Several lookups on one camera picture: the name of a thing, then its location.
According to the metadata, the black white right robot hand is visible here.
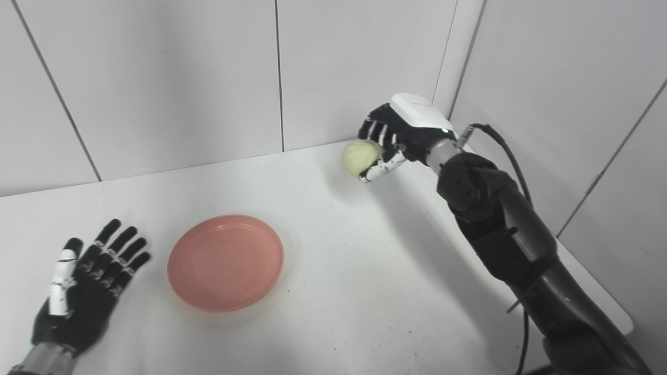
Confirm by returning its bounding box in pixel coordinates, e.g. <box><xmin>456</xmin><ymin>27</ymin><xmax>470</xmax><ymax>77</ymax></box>
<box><xmin>357</xmin><ymin>93</ymin><xmax>457</xmax><ymax>183</ymax></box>

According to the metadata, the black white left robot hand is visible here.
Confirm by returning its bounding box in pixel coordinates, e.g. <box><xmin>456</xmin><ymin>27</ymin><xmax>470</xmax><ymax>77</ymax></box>
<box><xmin>31</xmin><ymin>219</ymin><xmax>152</xmax><ymax>358</ymax></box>

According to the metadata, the cream steamed bun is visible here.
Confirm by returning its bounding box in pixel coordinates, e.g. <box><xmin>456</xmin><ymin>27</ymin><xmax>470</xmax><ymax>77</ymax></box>
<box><xmin>341</xmin><ymin>139</ymin><xmax>385</xmax><ymax>179</ymax></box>

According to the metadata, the pink round plate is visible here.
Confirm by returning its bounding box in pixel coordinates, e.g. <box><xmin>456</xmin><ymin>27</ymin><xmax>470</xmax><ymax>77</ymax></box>
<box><xmin>167</xmin><ymin>215</ymin><xmax>285</xmax><ymax>313</ymax></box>

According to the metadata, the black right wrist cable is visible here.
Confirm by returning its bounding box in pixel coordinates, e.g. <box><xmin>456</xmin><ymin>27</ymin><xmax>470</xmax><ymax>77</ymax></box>
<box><xmin>455</xmin><ymin>123</ymin><xmax>533</xmax><ymax>375</ymax></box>

